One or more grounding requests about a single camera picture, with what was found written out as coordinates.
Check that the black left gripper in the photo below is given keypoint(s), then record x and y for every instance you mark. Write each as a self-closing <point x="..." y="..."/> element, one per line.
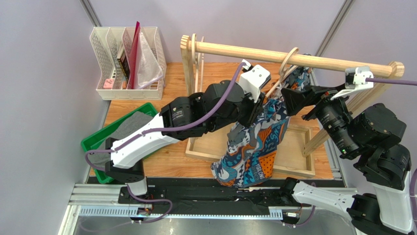
<point x="254" y="108"/>

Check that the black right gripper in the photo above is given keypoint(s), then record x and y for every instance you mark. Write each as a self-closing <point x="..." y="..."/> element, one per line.
<point x="312" y="99"/>

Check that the patterned blue orange shorts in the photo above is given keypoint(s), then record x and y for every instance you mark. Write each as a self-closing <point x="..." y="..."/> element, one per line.
<point x="251" y="151"/>

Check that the grey shorts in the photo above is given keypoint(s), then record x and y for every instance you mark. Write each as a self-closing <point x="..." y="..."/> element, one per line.
<point x="129" y="126"/>

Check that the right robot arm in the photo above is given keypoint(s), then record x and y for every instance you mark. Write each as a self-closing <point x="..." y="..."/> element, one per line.
<point x="373" y="139"/>

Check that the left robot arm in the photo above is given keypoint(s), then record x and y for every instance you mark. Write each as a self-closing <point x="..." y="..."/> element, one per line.
<point x="185" y="117"/>

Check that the wooden clothes rack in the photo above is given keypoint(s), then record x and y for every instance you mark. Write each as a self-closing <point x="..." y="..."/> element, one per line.
<point x="295" y="154"/>

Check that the green plastic tray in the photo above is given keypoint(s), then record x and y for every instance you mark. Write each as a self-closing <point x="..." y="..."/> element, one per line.
<point x="99" y="137"/>

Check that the clear plastic bag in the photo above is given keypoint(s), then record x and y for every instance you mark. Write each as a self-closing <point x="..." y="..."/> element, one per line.
<point x="148" y="69"/>

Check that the white file organizer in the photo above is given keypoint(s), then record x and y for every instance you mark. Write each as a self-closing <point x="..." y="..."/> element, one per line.
<point x="105" y="42"/>

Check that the red folder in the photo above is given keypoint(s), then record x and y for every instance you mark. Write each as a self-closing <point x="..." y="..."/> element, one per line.
<point x="132" y="57"/>

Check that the dark book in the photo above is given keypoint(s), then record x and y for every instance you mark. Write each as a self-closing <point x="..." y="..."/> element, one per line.
<point x="123" y="62"/>

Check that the pink eraser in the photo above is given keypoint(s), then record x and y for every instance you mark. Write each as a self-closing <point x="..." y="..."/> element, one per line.
<point x="108" y="83"/>

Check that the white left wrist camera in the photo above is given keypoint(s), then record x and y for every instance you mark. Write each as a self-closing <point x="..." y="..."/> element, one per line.
<point x="253" y="79"/>

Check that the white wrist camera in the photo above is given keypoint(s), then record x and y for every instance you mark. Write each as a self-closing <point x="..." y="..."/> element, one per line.
<point x="357" y="80"/>
<point x="253" y="79"/>

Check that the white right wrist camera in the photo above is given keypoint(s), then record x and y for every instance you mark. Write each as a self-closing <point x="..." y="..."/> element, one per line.
<point x="357" y="80"/>

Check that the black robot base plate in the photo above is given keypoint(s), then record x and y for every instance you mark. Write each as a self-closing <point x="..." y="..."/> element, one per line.
<point x="187" y="198"/>

